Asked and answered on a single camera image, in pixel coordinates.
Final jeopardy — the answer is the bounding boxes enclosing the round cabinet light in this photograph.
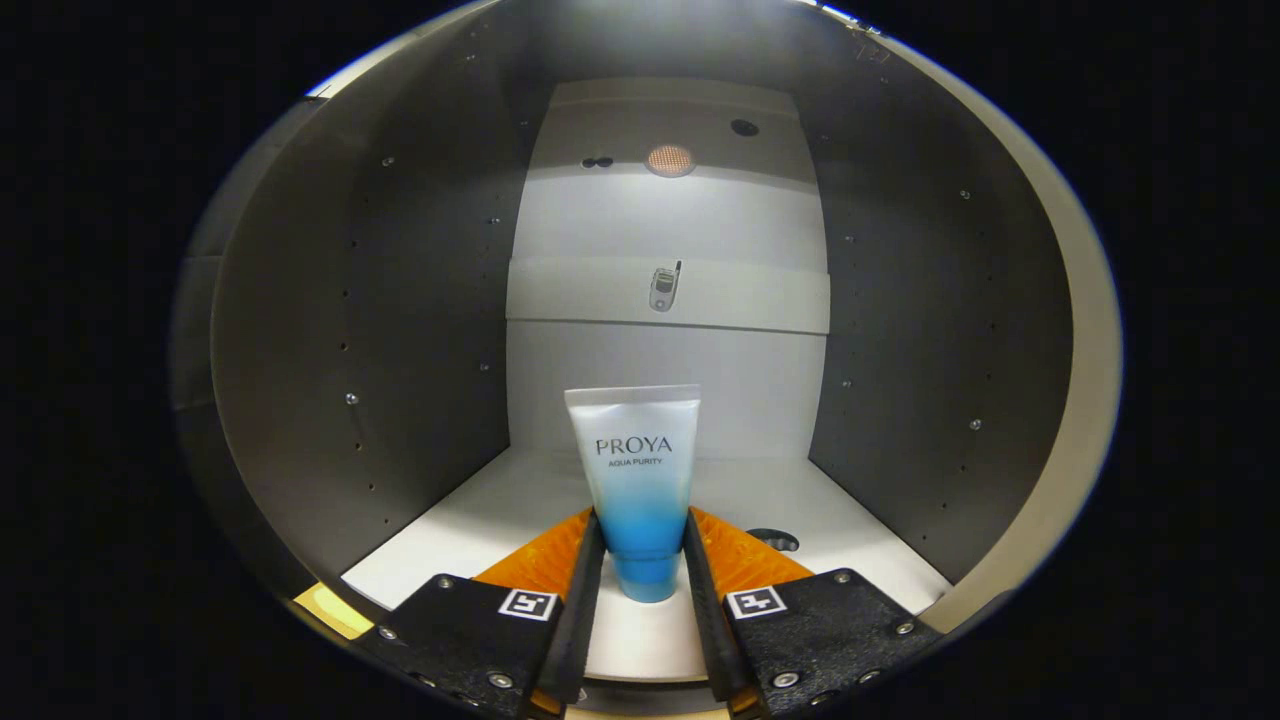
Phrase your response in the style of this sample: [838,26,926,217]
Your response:
[645,143,698,179]

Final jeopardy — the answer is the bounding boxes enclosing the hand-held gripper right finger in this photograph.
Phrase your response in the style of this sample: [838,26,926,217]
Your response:
[682,506,943,720]

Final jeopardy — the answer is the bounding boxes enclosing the white and blue tube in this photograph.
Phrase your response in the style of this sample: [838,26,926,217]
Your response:
[563,385,702,604]

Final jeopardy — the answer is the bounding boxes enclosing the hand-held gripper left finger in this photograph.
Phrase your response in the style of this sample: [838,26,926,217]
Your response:
[360,507,608,720]

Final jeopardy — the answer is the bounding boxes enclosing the dark grey cabinet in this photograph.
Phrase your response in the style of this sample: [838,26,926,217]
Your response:
[170,0,1076,691]

